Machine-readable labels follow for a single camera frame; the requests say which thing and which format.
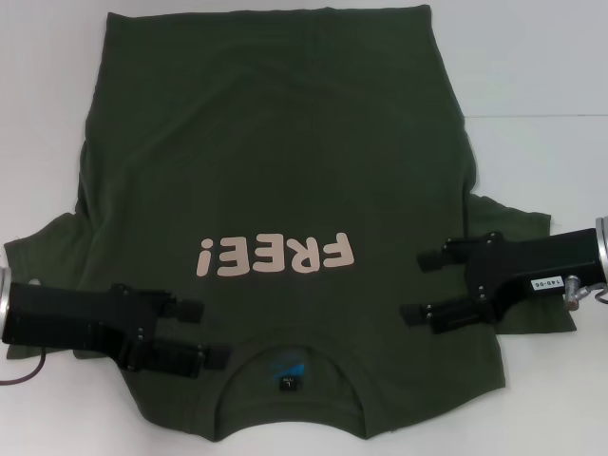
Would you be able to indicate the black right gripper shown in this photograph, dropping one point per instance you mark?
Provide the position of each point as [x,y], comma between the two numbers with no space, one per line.
[527,266]

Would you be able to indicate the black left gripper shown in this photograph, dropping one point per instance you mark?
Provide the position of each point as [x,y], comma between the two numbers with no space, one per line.
[71,318]

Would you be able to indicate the dark green FREE! t-shirt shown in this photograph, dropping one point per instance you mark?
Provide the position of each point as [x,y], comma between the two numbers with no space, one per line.
[294,157]

